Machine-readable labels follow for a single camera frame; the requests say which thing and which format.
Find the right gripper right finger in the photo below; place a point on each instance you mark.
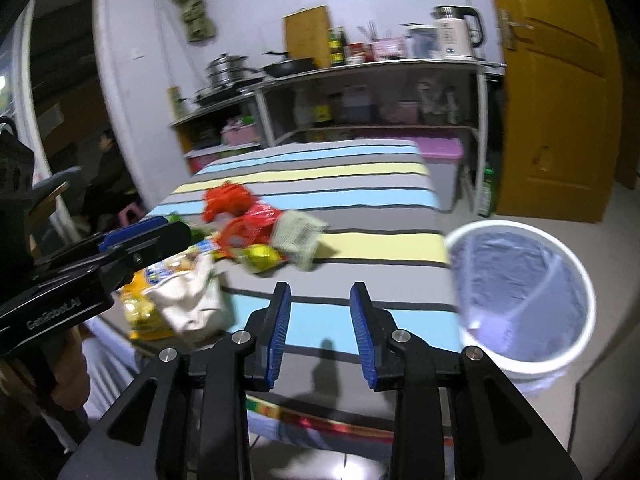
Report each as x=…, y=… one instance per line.
x=373, y=327

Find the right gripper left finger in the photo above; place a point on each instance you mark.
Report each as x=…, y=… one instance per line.
x=268, y=328

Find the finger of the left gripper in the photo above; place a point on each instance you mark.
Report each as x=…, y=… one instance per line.
x=150, y=244

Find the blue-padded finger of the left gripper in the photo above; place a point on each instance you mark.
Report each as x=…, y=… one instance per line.
x=121, y=235

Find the white yellow snack bag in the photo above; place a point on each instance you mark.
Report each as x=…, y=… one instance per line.
x=179, y=296

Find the beige barcode packet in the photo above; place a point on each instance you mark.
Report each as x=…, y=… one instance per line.
x=296, y=235

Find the red noodle packet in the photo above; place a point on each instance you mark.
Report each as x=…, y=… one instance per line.
x=254, y=227

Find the red plastic bag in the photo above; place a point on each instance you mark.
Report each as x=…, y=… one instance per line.
x=228, y=198

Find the yellow-green candy wrapper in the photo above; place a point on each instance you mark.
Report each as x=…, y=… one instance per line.
x=257, y=258

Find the white trash bin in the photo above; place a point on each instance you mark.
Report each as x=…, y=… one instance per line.
x=525, y=299

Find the metal kitchen shelf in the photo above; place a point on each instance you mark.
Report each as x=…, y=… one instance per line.
x=400, y=99

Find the person's left hand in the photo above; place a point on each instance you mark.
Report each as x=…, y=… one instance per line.
x=62, y=373

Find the seated person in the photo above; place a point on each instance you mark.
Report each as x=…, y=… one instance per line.
x=112, y=189

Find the striped tablecloth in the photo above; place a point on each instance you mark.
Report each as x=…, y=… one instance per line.
x=380, y=208

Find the green glass bottle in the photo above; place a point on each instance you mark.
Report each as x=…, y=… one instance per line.
x=488, y=193

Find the pink basket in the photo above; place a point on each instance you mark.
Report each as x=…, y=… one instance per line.
x=237, y=133

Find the purple lid storage box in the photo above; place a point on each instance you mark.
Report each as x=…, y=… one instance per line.
x=443, y=158

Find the induction cooker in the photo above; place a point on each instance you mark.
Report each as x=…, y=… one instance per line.
x=213, y=95

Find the steel steamer pot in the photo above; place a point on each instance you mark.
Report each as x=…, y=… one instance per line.
x=227, y=69

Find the black frying pan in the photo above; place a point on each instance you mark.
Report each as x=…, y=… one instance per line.
x=287, y=66

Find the yellow wooden door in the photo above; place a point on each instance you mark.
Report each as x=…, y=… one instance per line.
x=564, y=99

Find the pink utensil holder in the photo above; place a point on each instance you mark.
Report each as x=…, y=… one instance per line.
x=387, y=49

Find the wooden cutting board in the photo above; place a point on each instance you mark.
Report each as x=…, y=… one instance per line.
x=306, y=35

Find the clear plastic container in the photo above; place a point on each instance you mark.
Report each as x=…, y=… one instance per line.
x=424, y=41

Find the white electric kettle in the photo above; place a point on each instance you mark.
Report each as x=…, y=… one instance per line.
x=459, y=31

